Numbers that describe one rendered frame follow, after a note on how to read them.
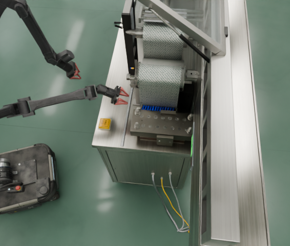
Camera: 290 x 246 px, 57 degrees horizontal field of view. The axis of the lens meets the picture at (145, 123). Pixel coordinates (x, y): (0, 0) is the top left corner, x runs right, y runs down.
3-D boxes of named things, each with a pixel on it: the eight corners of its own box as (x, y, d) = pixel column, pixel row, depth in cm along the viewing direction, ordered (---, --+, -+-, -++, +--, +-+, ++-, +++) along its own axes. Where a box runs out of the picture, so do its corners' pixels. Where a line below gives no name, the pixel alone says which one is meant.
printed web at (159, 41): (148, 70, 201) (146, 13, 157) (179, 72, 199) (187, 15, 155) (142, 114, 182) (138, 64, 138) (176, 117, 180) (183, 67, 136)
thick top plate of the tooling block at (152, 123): (134, 113, 175) (133, 109, 170) (195, 119, 172) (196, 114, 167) (130, 135, 167) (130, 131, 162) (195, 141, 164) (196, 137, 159)
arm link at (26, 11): (10, -7, 130) (10, 7, 125) (22, -10, 130) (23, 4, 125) (47, 54, 168) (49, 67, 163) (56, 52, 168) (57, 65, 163)
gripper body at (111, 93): (113, 104, 166) (102, 100, 163) (115, 91, 171) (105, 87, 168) (117, 99, 161) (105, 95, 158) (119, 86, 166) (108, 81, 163)
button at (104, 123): (100, 119, 182) (100, 117, 180) (111, 120, 181) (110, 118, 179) (98, 128, 179) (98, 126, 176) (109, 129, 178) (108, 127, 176)
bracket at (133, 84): (133, 99, 189) (129, 71, 163) (142, 100, 189) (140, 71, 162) (132, 105, 187) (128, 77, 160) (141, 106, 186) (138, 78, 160)
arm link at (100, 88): (95, 92, 158) (98, 82, 158) (93, 92, 164) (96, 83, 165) (106, 95, 161) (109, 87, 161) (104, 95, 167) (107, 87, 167)
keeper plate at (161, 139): (156, 142, 171) (156, 134, 162) (172, 143, 170) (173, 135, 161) (156, 145, 170) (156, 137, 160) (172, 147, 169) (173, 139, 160)
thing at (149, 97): (140, 104, 172) (138, 87, 156) (176, 107, 171) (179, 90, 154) (140, 105, 172) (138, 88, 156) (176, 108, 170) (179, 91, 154)
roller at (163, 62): (143, 66, 176) (143, 53, 165) (182, 69, 174) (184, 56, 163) (141, 81, 170) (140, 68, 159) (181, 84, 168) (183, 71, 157)
